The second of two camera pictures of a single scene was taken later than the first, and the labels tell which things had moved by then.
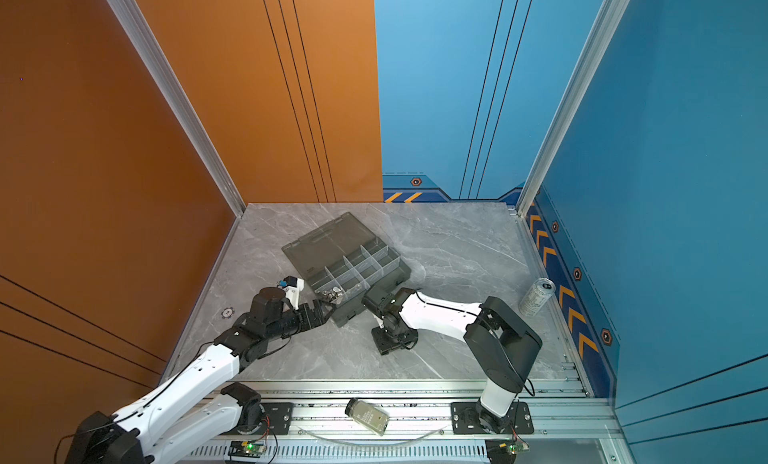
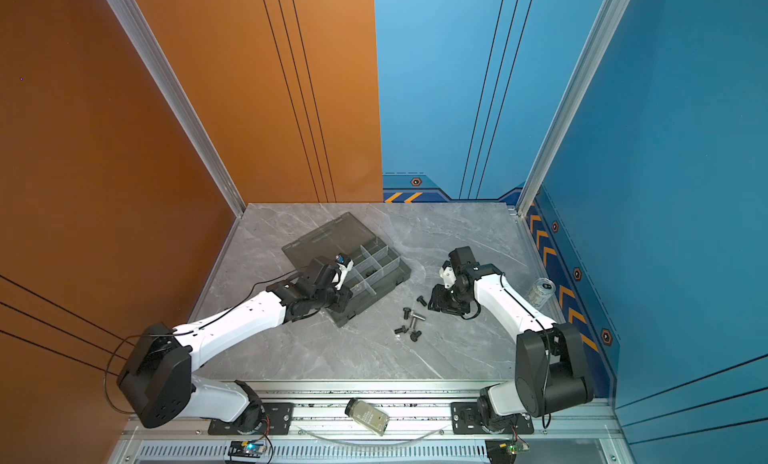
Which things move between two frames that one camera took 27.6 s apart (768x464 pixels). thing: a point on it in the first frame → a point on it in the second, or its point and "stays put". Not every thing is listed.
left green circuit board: (247, 449) stays put
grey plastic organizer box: (342, 260) stays put
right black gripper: (384, 348) → (438, 301)
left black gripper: (309, 322) → (346, 294)
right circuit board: (504, 451) stays put
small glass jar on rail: (371, 415) stays put
